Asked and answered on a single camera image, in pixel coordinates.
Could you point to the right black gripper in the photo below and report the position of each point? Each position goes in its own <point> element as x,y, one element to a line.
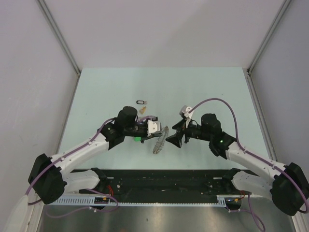
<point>176,139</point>

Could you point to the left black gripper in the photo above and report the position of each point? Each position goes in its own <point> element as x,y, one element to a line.
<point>146,136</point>

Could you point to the green key tag with key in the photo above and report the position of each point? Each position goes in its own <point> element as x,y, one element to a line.
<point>137,139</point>

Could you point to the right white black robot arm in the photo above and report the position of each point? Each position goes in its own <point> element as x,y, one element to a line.
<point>285,185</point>

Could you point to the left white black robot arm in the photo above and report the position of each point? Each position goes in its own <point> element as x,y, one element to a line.
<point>53,176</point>

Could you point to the brass key with tan tag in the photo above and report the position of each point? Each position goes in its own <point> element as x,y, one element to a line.
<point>142,110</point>

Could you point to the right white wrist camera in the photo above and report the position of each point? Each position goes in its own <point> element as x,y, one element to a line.
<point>186,113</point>

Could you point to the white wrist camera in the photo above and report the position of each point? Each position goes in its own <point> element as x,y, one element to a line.
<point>153,127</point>
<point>186,113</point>

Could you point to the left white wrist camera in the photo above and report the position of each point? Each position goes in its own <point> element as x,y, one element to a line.
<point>153,127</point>

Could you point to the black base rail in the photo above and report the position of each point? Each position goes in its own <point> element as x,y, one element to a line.
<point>207,181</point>

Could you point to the white slotted cable duct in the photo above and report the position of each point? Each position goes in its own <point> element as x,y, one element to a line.
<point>217,201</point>

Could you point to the left aluminium frame post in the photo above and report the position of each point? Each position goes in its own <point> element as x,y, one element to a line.
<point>58,34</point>

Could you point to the aluminium frame post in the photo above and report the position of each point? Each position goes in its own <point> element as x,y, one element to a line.
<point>271,30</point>
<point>58,34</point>

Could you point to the aluminium side rail right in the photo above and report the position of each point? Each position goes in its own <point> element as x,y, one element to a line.
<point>260,116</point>

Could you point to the right aluminium frame post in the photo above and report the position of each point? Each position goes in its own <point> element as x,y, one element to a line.
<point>271,30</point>

